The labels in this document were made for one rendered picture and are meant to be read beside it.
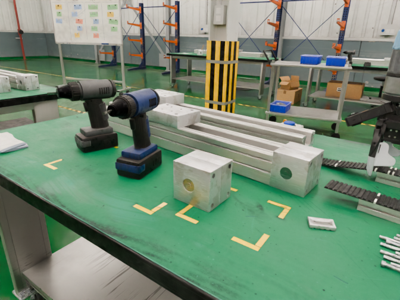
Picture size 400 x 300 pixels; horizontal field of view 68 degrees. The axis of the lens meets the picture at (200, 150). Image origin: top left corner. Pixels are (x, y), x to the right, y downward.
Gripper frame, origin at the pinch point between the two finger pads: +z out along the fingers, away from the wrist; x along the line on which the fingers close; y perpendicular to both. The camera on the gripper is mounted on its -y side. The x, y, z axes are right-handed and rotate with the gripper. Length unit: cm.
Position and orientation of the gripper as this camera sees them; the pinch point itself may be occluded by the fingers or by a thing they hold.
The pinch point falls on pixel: (371, 166)
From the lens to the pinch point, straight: 93.6
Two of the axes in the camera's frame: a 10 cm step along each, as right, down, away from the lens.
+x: 6.4, -2.6, 7.2
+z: -0.3, 9.3, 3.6
